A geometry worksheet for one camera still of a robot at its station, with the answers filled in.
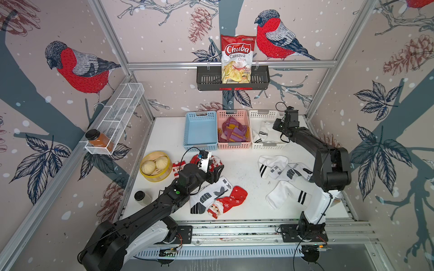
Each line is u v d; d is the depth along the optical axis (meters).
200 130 1.14
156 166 0.90
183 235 0.73
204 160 0.67
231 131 1.07
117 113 0.81
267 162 0.97
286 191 0.86
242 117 1.18
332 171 0.51
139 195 0.75
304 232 0.66
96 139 0.60
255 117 1.18
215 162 0.94
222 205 0.81
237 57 0.85
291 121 0.76
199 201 0.81
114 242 0.40
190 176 0.60
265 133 1.10
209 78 0.95
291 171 0.92
